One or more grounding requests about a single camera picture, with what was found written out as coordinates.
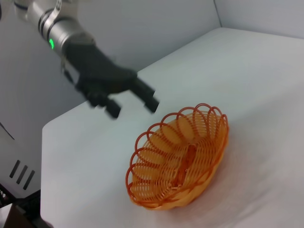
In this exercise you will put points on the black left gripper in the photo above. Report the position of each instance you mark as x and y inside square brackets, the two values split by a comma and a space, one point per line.
[95, 69]

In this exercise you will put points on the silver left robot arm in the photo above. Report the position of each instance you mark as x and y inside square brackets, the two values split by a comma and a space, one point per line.
[59, 31]

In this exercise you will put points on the white robot torso panel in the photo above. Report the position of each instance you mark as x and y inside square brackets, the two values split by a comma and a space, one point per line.
[14, 152]

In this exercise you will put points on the black base frame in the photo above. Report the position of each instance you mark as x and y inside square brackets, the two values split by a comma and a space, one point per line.
[26, 204]

